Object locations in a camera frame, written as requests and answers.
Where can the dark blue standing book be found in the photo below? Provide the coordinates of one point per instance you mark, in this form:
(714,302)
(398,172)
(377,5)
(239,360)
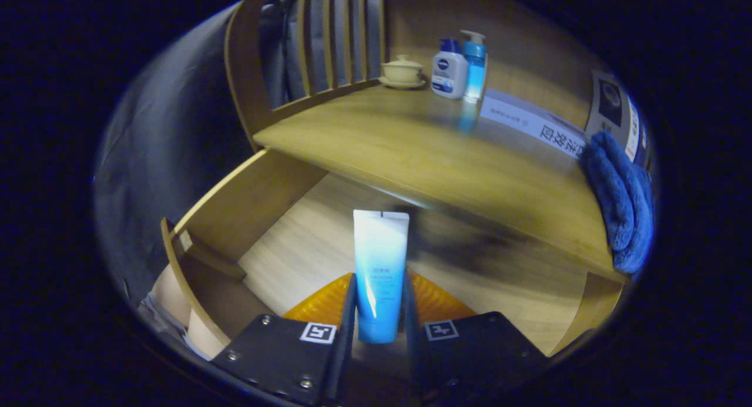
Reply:
(644,145)

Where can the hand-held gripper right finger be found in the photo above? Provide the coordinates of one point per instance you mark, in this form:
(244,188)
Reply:
(470,354)

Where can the beige lidded teacup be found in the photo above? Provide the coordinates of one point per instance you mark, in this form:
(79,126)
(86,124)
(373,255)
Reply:
(402,72)

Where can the white lotion bottle blue cap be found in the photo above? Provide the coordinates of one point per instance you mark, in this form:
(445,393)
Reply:
(449,72)

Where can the flat lying pale book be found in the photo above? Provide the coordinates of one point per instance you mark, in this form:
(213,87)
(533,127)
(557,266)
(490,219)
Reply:
(529,122)

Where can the wooden drawer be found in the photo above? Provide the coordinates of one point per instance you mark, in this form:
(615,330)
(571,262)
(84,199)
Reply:
(311,236)

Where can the blue pump bottle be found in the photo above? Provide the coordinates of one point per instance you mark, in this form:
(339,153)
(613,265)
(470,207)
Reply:
(474,72)

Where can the blue white tube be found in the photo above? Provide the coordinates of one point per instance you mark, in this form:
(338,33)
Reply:
(379,260)

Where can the blue towel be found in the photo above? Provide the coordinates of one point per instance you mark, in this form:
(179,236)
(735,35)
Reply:
(623,207)

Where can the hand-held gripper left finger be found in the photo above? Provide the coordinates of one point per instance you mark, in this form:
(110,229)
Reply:
(294,354)

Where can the wooden cabinet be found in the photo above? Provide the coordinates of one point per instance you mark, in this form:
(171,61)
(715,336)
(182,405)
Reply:
(247,72)

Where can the wooden countertop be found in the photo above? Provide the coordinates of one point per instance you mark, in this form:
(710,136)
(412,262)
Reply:
(411,148)

